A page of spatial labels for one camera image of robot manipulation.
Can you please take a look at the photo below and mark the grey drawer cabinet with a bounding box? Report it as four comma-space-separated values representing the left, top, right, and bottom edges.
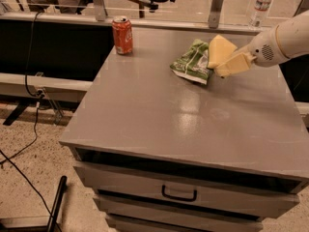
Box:
61, 28, 309, 232

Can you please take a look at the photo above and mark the grey metal rail post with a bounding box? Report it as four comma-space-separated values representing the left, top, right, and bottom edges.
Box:
93, 0, 107, 21
294, 0, 309, 15
208, 0, 224, 29

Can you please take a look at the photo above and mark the orange soda can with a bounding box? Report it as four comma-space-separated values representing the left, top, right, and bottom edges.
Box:
112, 16, 133, 54

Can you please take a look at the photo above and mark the green jalapeno chip bag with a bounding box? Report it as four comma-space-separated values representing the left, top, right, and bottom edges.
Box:
170, 39, 212, 85

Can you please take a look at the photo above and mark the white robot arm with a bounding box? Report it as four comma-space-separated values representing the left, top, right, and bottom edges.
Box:
208, 11, 309, 77

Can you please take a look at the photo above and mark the yellow sponge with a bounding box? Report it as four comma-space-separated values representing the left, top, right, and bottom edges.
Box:
208, 35, 238, 69

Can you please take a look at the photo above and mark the clear plastic water bottle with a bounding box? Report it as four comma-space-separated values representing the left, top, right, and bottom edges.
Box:
248, 0, 272, 30

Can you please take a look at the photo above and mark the black metal stand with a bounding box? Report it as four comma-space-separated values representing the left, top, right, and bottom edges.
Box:
0, 175, 68, 232

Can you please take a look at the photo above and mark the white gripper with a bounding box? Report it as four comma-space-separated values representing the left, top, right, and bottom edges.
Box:
214, 27, 289, 78

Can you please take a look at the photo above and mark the black drawer handle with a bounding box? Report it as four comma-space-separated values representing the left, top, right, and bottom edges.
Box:
161, 185, 197, 202

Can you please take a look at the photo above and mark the black power cable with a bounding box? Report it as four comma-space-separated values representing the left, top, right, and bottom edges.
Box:
0, 10, 62, 232

